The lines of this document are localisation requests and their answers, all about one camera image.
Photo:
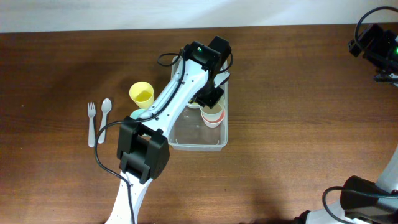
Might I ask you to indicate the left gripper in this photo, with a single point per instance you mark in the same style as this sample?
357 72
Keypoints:
211 98

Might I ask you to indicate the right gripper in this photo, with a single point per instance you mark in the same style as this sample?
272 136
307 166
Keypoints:
382 39

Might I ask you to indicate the white plastic cup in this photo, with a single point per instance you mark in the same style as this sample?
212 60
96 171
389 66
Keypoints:
213 114

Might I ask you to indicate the pink plastic cup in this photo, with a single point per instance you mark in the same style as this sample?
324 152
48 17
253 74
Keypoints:
214 124

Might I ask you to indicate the yellow plastic cup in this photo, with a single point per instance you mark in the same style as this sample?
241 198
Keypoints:
142 93

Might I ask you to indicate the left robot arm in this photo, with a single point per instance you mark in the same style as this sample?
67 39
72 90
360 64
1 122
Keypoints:
143 148

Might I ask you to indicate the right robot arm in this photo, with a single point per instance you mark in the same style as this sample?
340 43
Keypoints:
360 200

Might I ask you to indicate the clear plastic container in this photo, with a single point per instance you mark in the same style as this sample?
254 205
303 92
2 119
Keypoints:
189 132

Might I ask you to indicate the green plastic cup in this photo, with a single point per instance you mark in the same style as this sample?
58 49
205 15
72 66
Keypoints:
136 114

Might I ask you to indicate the grey plastic spoon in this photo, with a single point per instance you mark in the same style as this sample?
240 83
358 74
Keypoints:
106 108

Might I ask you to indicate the grey plastic fork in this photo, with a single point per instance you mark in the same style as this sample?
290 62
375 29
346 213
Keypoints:
91 131

